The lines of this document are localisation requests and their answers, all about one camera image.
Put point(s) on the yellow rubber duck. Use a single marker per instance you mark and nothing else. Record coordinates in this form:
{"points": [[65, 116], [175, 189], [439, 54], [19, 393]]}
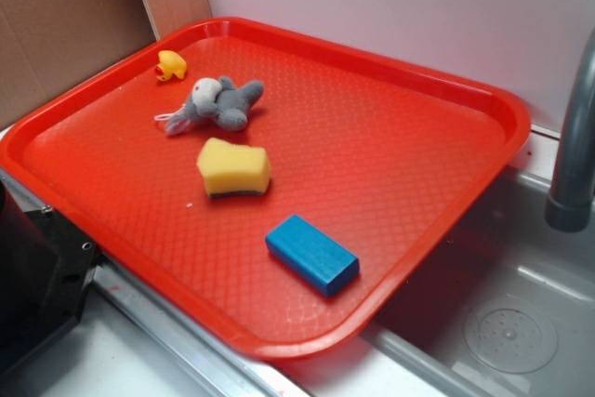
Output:
{"points": [[170, 64]]}

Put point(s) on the yellow sponge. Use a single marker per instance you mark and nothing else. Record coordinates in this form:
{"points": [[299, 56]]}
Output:
{"points": [[230, 169]]}

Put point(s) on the red plastic tray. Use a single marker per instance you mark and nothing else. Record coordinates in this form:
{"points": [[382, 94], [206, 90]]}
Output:
{"points": [[382, 156]]}

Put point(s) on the grey faucet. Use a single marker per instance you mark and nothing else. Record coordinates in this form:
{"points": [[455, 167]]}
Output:
{"points": [[571, 193]]}

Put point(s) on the sink drain cover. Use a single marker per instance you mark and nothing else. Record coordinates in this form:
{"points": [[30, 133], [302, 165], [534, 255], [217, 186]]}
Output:
{"points": [[510, 336]]}

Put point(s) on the brown cardboard panel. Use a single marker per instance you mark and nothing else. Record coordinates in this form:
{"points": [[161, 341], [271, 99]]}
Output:
{"points": [[50, 46]]}

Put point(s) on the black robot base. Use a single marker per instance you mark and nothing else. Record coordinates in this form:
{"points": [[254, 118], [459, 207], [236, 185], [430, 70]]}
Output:
{"points": [[47, 264]]}

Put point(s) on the grey plush toy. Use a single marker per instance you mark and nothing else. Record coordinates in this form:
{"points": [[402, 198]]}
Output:
{"points": [[217, 101]]}

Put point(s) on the grey sink basin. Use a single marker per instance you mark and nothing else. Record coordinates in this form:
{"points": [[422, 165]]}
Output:
{"points": [[502, 248]]}

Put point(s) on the blue rectangular block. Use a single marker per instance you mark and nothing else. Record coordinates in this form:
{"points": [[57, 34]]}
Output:
{"points": [[315, 257]]}

